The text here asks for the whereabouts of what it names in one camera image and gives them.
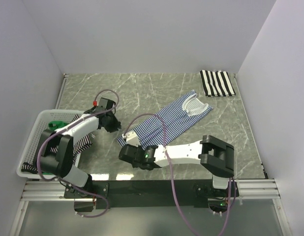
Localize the blue white striped tank top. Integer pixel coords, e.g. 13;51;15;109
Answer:
132;90;213;148

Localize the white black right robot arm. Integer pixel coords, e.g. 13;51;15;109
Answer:
119;134;235;196

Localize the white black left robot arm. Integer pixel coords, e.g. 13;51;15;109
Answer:
36;98;121;198

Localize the dark striped tank top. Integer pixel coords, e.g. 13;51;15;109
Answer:
22;115;92;174

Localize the folded black white tank top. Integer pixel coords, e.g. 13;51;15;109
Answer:
200;70;236;97

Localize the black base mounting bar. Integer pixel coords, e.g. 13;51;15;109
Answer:
63;179;241;212

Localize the green garment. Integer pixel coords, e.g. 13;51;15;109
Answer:
48;120;68;131

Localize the white plastic laundry basket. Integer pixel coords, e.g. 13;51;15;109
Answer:
16;109;83;179

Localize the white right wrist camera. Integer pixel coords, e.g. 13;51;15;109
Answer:
122;131;141;147

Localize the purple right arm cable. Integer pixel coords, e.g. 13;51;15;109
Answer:
123;113;237;236

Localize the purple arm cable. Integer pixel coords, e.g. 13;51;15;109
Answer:
123;113;237;236
36;89;120;219

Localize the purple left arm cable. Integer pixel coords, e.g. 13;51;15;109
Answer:
36;89;120;219

